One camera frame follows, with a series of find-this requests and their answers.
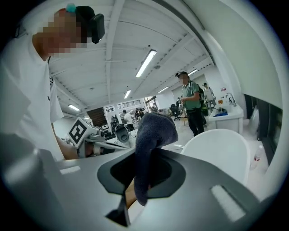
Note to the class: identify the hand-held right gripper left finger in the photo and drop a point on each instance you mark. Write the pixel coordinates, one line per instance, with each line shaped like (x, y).
(67, 191)

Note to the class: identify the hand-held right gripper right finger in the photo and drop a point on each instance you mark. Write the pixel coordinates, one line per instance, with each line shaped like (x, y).
(203, 203)

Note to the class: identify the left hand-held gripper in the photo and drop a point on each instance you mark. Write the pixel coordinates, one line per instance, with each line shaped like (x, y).
(77, 132)

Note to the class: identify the dark blue cleaning cloth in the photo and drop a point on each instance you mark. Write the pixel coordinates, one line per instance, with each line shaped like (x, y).
(155, 130)

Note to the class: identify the white bathtub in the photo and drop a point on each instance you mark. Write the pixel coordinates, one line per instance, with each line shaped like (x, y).
(219, 149)

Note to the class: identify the person's left forearm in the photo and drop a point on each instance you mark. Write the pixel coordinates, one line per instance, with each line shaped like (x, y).
(66, 149)

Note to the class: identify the person's left hand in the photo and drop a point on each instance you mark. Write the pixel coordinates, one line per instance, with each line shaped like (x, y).
(91, 151)

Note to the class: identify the rounded black white appliance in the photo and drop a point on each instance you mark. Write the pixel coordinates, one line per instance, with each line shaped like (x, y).
(123, 134)

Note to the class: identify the dark brown board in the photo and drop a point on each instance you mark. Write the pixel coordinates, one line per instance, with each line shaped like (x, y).
(96, 116)

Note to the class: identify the ceiling light tube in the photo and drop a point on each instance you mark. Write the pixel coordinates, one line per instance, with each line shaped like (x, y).
(163, 89)
(146, 63)
(74, 107)
(192, 72)
(127, 94)

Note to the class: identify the clear plastic bottle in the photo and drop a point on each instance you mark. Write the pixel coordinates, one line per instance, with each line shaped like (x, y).
(259, 155)

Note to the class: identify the black office chair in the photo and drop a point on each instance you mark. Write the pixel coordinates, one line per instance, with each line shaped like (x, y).
(175, 111)

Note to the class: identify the white sink cabinet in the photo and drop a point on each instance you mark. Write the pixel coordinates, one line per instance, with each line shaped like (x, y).
(228, 121)

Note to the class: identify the blue rag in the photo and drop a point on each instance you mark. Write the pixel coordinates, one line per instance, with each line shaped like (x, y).
(220, 115)

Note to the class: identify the person's white shirt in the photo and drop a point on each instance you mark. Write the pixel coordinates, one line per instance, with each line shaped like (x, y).
(27, 101)

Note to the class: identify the clear plastic bag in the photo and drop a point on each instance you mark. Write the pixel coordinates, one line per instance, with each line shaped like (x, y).
(254, 121)

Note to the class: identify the black framed window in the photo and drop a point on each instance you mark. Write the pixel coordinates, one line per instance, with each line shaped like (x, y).
(264, 124)

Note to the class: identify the chrome sink faucet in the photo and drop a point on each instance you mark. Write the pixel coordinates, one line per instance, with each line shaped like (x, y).
(231, 99)

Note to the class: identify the teal hair clip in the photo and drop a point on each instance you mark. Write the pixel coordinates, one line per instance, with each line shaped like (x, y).
(71, 7)

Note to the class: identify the black head-worn camera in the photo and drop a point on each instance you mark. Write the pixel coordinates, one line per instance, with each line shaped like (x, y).
(97, 28)

